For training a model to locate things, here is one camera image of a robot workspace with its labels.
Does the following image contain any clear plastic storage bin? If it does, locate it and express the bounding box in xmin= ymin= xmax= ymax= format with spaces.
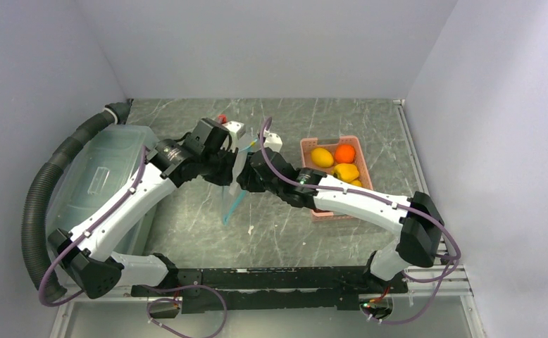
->
xmin=46 ymin=125 xmax=170 ymax=256

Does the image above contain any yellow bell pepper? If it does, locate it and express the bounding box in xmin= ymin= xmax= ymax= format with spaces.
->
xmin=332 ymin=163 xmax=360 ymax=183

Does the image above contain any pink perforated plastic basket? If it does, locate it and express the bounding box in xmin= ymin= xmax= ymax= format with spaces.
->
xmin=299 ymin=135 xmax=374 ymax=223

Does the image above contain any orange fruit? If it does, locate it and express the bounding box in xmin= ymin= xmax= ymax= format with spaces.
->
xmin=334 ymin=144 xmax=356 ymax=164

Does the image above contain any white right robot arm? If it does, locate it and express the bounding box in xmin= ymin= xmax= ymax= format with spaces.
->
xmin=235 ymin=149 xmax=443 ymax=292

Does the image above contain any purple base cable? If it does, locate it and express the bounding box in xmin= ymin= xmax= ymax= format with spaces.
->
xmin=362 ymin=258 xmax=461 ymax=327
xmin=146 ymin=284 xmax=230 ymax=338

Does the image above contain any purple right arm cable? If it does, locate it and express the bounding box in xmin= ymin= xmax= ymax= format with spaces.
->
xmin=258 ymin=116 xmax=463 ymax=276

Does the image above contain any yellow mango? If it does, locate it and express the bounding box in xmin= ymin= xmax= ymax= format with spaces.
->
xmin=310 ymin=147 xmax=335 ymax=168

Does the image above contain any clear zip top bag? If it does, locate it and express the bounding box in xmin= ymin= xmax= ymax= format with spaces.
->
xmin=220 ymin=134 xmax=256 ymax=226

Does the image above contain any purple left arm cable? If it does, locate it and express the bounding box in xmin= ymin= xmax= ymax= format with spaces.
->
xmin=38 ymin=144 xmax=149 ymax=308

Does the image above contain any black corrugated hose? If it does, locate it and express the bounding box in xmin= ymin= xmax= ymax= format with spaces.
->
xmin=20 ymin=99 xmax=134 ymax=292

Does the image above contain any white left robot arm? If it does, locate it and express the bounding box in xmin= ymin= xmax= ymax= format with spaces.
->
xmin=49 ymin=118 xmax=245 ymax=299

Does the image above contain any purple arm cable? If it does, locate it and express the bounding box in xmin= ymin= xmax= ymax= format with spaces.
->
xmin=38 ymin=144 xmax=149 ymax=308
xmin=258 ymin=116 xmax=463 ymax=276

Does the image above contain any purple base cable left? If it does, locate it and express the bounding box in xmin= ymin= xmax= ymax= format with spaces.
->
xmin=146 ymin=284 xmax=230 ymax=338

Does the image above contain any aluminium frame rail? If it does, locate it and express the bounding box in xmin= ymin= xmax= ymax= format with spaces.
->
xmin=392 ymin=99 xmax=487 ymax=338

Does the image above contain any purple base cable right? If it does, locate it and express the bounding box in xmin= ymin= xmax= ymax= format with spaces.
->
xmin=362 ymin=258 xmax=461 ymax=327

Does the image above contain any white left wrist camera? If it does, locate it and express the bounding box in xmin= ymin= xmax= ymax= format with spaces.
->
xmin=217 ymin=115 xmax=246 ymax=141

